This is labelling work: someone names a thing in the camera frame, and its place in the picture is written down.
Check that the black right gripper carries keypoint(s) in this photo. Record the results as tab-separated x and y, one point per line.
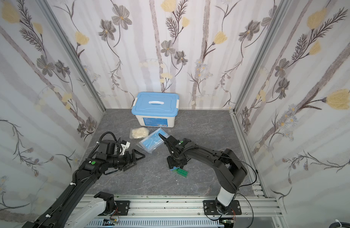
177	149

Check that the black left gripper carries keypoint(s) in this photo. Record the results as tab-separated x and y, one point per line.
129	159

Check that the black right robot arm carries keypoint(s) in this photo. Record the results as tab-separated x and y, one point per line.
229	170

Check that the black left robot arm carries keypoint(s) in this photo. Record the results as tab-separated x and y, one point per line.
107	157

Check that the long green lego brick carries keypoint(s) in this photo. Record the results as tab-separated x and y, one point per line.
181	172

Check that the bagged blue face masks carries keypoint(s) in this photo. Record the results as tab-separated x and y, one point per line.
151	142

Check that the blue lidded storage box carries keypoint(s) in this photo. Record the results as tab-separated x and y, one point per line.
156	109

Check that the aluminium front rail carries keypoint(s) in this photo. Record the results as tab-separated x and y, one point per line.
256	212

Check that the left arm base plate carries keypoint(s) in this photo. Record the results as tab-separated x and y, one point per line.
121	208

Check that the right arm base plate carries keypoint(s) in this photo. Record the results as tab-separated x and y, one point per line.
213	207

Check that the white slotted cable duct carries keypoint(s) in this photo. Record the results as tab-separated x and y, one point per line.
155	223

